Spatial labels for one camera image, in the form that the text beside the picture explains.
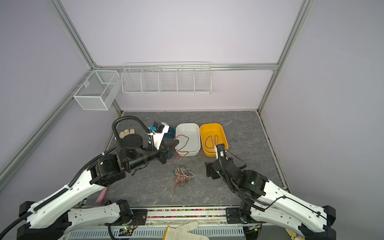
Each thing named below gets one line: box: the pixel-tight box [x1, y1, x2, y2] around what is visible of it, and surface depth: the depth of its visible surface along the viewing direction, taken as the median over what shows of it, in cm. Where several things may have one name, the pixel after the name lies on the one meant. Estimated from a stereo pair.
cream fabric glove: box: [118, 128, 135, 139], surface depth 110 cm
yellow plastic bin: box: [200, 123, 229, 157], surface depth 105 cm
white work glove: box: [163, 221, 210, 240], surface depth 71 cm
